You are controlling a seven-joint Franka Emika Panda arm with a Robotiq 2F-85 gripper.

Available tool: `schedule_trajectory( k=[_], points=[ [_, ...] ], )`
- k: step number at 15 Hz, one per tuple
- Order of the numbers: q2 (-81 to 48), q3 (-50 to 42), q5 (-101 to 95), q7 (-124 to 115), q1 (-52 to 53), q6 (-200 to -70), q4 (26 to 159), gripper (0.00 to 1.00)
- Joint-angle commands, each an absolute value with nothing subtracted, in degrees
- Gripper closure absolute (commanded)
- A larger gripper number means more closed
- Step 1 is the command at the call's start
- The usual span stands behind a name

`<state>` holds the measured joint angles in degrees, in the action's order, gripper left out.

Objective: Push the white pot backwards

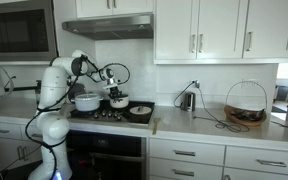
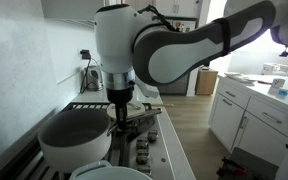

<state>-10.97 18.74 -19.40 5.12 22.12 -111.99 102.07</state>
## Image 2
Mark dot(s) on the black gas cooktop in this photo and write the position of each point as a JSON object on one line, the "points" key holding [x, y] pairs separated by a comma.
{"points": [[130, 146]]}

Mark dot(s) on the white three-door wall cabinet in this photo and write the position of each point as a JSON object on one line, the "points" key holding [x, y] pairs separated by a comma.
{"points": [[67, 10]]}

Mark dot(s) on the white appliance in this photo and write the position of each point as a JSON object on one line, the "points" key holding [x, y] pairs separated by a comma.
{"points": [[274, 69]]}

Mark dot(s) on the small white box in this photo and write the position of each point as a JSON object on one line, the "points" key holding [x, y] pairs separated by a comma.
{"points": [[277, 85]]}

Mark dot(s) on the black and red tool case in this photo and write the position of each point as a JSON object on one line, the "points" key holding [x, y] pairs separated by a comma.
{"points": [[244, 166]]}

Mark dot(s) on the white cabinet above refrigerator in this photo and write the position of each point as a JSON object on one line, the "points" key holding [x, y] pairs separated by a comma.
{"points": [[165, 6]]}

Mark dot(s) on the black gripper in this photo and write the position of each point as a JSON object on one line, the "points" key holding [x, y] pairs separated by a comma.
{"points": [[120, 95]]}

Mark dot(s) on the wooden spatula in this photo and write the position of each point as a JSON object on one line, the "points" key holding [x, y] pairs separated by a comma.
{"points": [[165, 105]]}

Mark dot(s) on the stack of white papers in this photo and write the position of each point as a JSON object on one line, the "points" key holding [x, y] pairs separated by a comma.
{"points": [[239, 77]]}

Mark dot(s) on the white kitchen island cabinet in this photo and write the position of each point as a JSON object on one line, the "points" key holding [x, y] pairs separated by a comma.
{"points": [[230, 123]]}

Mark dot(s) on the stainless steel electric kettle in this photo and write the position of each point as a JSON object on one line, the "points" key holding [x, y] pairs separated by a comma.
{"points": [[92, 78]]}

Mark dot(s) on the small blue package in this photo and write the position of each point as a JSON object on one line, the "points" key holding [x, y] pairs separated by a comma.
{"points": [[283, 93]]}

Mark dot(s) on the metal stove knob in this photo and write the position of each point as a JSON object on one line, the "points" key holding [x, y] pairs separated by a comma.
{"points": [[145, 170], [142, 157], [153, 135], [142, 143]]}

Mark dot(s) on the black wall plug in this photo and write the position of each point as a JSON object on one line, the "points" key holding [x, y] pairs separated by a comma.
{"points": [[85, 54]]}

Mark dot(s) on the small wooden cabinet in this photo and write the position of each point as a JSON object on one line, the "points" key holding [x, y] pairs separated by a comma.
{"points": [[205, 81]]}

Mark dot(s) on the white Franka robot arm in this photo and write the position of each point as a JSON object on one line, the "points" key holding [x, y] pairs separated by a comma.
{"points": [[117, 40]]}

